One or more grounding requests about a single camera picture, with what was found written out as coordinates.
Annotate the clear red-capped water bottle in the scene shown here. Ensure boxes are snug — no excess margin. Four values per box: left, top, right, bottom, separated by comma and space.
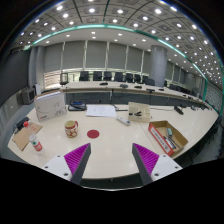
28, 133, 45, 155

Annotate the black desk phone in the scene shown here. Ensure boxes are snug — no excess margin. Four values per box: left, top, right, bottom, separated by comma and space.
67, 100, 88, 112

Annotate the brown paper envelope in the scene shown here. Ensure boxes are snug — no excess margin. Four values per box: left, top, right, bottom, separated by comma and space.
13, 121, 43, 152

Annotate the red and cream mug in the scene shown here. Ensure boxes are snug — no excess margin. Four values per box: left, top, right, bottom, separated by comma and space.
64, 119, 80, 139

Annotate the white paper sheet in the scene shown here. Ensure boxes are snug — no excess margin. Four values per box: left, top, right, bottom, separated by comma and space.
85, 104, 118, 118

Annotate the long curved conference desk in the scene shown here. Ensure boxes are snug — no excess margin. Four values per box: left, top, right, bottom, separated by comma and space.
59, 80, 214, 111

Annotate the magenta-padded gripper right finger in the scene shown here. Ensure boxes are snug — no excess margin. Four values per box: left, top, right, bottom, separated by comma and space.
131, 142, 184, 186

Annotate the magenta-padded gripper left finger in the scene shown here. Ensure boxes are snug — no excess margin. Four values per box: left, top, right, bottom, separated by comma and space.
42, 142, 92, 186

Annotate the small beige open box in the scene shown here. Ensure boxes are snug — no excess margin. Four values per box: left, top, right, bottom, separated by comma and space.
127, 101, 152, 123

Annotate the open red-sided cardboard box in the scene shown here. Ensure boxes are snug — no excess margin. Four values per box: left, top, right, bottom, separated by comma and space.
147, 120, 189, 157

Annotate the black electronic device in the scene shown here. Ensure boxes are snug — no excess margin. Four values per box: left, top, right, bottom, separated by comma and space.
13, 116, 30, 133

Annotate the grey CRT monitor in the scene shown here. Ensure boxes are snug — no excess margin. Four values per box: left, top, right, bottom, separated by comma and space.
21, 87, 37, 105

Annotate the group of ceiling lights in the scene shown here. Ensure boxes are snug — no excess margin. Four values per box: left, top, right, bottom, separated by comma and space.
16, 1, 221, 81

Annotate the flat round red coaster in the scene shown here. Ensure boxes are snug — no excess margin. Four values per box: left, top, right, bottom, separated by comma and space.
86, 129, 101, 140

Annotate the white paper ream box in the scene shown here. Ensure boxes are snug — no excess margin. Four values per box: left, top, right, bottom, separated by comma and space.
34, 90, 68, 123

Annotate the black desk microphone unit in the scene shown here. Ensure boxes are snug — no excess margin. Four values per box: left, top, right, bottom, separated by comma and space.
173, 105, 185, 116

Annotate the row of black office chairs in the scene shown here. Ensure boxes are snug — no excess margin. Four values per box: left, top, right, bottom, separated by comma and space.
59, 70, 156, 87

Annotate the white remote control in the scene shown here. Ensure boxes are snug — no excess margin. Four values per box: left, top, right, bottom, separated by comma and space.
115, 115, 132, 127

